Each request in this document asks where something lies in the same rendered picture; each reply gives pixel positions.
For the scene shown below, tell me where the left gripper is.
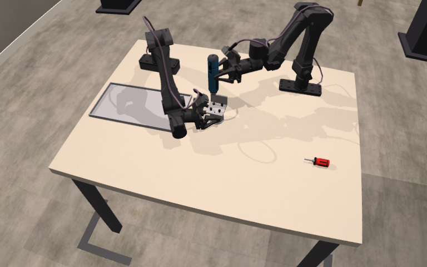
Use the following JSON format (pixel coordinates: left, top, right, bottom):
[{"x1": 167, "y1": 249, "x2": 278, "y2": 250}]
[{"x1": 213, "y1": 49, "x2": 252, "y2": 83}]

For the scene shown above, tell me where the blue electric screwdriver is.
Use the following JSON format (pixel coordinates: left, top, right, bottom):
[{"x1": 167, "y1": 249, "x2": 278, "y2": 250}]
[{"x1": 207, "y1": 54, "x2": 219, "y2": 103}]

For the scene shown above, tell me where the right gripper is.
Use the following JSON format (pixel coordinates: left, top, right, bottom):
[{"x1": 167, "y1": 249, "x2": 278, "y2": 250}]
[{"x1": 183, "y1": 95, "x2": 220, "y2": 130}]

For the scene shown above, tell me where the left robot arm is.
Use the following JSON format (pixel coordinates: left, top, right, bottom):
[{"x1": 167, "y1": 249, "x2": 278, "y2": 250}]
[{"x1": 248, "y1": 2, "x2": 332, "y2": 96}]

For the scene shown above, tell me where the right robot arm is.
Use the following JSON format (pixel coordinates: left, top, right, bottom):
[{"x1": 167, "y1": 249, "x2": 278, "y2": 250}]
[{"x1": 139, "y1": 28, "x2": 187, "y2": 139}]

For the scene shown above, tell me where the grey l-shaped bracket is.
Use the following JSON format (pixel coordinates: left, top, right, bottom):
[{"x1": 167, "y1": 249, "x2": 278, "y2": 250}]
[{"x1": 206, "y1": 94, "x2": 227, "y2": 117}]

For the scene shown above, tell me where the red screwdriver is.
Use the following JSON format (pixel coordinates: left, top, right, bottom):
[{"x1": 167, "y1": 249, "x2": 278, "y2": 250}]
[{"x1": 305, "y1": 157, "x2": 330, "y2": 167}]

